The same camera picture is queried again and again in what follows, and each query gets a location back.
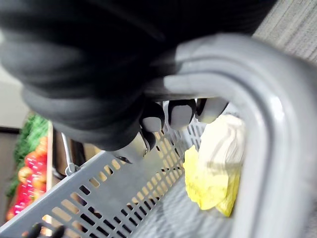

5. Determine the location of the wooden vegetable display stand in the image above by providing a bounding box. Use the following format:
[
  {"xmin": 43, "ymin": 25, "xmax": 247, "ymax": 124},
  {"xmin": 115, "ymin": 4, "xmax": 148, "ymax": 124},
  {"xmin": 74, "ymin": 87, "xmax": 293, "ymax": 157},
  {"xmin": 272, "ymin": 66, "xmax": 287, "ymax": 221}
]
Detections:
[{"xmin": 0, "ymin": 120, "xmax": 109, "ymax": 238}]

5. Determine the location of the red orange tomato pile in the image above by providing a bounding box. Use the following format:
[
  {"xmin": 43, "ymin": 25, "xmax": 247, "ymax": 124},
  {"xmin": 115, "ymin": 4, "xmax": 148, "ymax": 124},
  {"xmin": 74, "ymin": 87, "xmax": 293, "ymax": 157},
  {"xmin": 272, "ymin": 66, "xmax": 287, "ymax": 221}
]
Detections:
[{"xmin": 6, "ymin": 135, "xmax": 50, "ymax": 222}]

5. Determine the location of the yellow white napa cabbage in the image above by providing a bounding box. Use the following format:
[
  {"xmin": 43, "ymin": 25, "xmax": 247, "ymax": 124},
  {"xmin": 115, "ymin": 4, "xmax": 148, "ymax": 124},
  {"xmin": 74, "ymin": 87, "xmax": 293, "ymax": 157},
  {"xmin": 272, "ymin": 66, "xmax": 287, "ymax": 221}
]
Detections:
[{"xmin": 182, "ymin": 113, "xmax": 246, "ymax": 218}]

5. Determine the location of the green bean pile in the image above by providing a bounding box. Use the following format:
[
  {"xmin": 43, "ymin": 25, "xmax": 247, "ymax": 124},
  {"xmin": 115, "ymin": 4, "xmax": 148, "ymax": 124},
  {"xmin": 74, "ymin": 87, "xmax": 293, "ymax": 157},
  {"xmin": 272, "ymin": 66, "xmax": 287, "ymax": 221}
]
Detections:
[{"xmin": 4, "ymin": 113, "xmax": 51, "ymax": 198}]

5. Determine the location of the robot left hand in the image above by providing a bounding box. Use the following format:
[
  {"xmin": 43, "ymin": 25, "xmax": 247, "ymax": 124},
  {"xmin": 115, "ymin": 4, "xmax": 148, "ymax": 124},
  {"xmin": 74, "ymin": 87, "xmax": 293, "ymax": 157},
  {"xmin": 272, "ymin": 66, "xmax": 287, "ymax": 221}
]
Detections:
[{"xmin": 26, "ymin": 221, "xmax": 66, "ymax": 238}]

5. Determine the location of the grey plastic shopping basket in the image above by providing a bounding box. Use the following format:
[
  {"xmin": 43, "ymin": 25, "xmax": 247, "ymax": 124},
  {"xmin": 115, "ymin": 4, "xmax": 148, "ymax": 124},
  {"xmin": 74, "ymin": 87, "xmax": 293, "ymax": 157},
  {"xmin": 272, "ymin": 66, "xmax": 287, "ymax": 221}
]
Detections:
[{"xmin": 21, "ymin": 33, "xmax": 317, "ymax": 238}]

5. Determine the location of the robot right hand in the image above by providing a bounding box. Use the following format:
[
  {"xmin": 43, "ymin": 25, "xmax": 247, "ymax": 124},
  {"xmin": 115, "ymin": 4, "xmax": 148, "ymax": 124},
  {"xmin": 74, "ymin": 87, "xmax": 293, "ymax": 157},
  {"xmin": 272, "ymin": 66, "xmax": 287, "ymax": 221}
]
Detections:
[{"xmin": 0, "ymin": 0, "xmax": 278, "ymax": 155}]

